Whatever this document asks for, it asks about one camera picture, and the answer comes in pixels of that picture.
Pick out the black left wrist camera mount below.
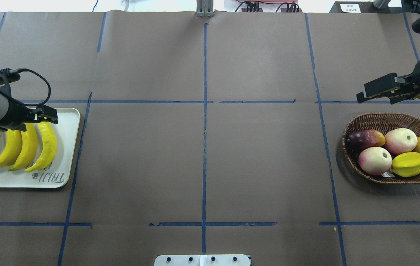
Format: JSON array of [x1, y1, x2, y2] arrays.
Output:
[[0, 68, 21, 97]]

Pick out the black power box white label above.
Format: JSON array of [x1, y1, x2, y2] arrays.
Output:
[[329, 1, 376, 14]]

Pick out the aluminium frame post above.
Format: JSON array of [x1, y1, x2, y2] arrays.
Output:
[[196, 0, 215, 17]]

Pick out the white camera mast with base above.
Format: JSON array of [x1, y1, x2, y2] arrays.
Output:
[[154, 254, 252, 266]]

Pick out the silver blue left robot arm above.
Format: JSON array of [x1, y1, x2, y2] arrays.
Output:
[[0, 94, 58, 132]]

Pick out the brown wicker basket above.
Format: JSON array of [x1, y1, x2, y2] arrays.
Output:
[[339, 113, 420, 185]]

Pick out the red mango fruit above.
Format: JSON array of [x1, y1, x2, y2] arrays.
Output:
[[346, 129, 386, 150]]

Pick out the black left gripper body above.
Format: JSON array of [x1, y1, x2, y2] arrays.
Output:
[[0, 100, 37, 132]]

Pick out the yellow banana front basket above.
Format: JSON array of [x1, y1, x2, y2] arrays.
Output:
[[25, 122, 58, 173]]

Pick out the white bear tray plate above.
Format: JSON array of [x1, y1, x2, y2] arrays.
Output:
[[0, 108, 81, 188]]

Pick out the yellow banana basket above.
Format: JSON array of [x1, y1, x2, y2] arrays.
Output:
[[25, 122, 58, 173], [8, 123, 39, 171]]

